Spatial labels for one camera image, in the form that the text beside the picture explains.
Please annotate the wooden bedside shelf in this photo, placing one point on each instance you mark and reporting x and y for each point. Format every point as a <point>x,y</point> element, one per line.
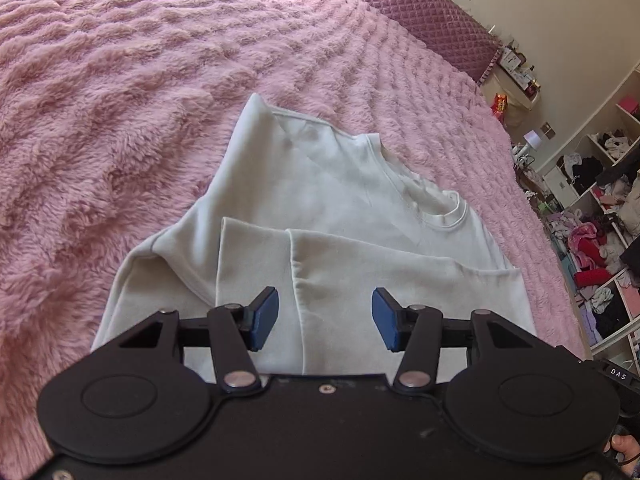
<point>517,76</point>

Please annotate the white sweatshirt with teal print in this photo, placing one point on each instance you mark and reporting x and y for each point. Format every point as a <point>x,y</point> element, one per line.
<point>325,218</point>

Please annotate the red clothes pile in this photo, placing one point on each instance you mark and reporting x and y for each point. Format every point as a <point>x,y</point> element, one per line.
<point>597,254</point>

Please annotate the small white table lamp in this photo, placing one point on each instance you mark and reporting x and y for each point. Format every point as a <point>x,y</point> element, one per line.
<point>531,142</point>

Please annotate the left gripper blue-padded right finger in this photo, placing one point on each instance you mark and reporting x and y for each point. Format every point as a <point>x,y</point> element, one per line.
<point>416,331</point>

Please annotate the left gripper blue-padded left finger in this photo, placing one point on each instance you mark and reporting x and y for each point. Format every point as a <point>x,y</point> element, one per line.
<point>234,331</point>

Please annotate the purple quilted headboard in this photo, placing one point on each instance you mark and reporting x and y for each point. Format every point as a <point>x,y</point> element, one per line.
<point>448,30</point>

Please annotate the white open wardrobe shelving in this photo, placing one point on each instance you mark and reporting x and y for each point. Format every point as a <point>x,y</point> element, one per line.
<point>595,178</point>

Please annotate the person's hand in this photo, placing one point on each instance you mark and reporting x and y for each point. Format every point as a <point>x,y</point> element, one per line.
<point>628,446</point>

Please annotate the pink fluffy bed blanket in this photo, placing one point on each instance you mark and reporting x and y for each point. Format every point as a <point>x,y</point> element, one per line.
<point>115,115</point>

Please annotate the red snack bag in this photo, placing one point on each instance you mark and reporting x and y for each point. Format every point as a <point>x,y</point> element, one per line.
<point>499,106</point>

